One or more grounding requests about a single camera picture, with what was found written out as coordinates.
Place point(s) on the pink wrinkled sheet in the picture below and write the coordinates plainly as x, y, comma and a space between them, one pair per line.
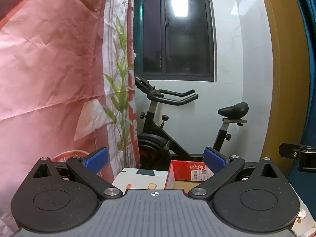
49, 66

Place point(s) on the red strawberry print box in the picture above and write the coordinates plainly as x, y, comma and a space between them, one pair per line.
177, 171

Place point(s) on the black exercise bike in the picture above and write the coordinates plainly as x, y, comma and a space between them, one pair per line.
158, 133

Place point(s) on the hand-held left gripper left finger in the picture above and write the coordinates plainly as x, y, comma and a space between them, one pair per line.
97, 159

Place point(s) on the blue panel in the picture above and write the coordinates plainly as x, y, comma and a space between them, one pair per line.
309, 54

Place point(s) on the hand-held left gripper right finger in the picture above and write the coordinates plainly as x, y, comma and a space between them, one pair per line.
214, 161

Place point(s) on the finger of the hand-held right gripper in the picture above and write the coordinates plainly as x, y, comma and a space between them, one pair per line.
288, 150

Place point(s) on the white bamboo print curtain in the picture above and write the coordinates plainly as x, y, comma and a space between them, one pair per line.
118, 54

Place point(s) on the wooden door frame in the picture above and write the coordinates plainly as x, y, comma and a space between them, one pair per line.
284, 66

